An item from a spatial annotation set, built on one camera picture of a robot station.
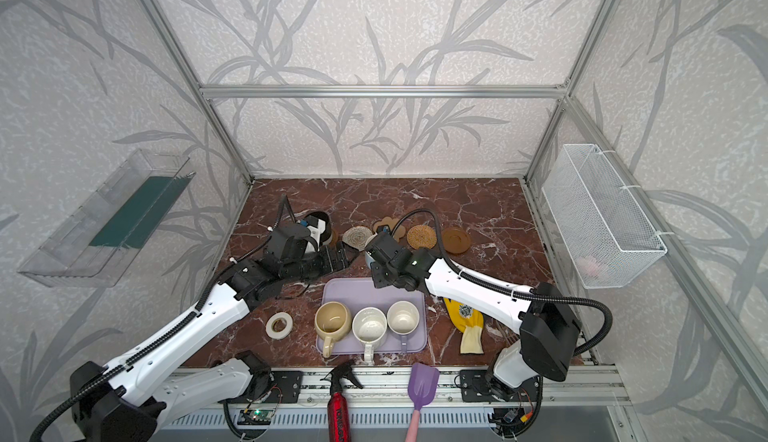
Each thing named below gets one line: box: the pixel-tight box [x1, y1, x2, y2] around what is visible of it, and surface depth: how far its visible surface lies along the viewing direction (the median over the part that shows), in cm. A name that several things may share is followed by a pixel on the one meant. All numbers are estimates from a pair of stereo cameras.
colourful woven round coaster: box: [342, 226, 373, 251], surface depth 106 cm
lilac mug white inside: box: [387, 300, 420, 352], surface depth 81 cm
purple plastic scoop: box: [405, 363, 440, 442], surface depth 74 cm
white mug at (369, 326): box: [352, 306, 387, 365], surface depth 78 cm
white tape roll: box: [265, 312, 293, 340], surface depth 84 cm
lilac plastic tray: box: [316, 277, 428, 356], surface depth 82 cm
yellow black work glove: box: [443, 298, 485, 354], surface depth 83 cm
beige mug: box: [314, 301, 352, 358], surface depth 79 cm
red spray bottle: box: [320, 364, 364, 442], surface depth 70 cm
